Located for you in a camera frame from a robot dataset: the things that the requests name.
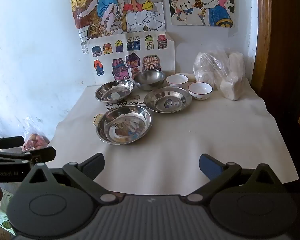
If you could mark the white bowl with orange specks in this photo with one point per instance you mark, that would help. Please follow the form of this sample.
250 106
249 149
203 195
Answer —
200 90

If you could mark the deep steel bowl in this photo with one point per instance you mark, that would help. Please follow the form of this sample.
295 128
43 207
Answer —
149 80

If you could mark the drawing of coloured houses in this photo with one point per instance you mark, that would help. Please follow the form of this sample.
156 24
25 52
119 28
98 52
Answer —
140 52

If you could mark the steel plate with label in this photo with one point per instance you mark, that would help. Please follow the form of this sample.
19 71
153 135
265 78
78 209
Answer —
167 101

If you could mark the drawing of girl with teddy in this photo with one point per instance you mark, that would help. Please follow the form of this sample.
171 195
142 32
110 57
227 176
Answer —
200 2

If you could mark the clear bag of white rolls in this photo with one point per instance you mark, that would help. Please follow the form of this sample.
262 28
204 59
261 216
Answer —
215 70

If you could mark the printed white table cloth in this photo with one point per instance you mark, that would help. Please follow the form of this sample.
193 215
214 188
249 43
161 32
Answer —
190 140

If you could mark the wooden door frame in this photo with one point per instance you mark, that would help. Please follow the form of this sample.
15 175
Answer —
277 55

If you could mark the drawing of child with fan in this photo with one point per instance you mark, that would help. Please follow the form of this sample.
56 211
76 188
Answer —
110 7

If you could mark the small steel plate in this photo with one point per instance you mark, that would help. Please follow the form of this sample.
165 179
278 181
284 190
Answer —
113 91

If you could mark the green patterned cloth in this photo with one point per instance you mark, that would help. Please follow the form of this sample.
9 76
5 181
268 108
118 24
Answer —
6 210

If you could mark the large steel plate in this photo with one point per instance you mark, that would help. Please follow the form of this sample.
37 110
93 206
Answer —
125 127

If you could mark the white candles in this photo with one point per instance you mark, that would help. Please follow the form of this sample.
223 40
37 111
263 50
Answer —
192 77

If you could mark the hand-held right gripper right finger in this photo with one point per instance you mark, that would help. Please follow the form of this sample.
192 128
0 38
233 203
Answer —
210 166

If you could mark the white bowl with grey mark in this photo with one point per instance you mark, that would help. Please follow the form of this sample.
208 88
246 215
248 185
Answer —
177 80

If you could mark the plastic bag of red fruit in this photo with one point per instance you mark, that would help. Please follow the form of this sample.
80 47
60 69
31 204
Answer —
33 141

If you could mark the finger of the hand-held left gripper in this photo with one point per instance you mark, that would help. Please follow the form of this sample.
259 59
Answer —
7 142
45 153

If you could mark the white rolled paper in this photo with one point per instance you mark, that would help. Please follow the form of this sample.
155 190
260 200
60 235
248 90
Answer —
186 73

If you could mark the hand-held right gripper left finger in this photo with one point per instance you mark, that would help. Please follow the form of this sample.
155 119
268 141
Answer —
93 165

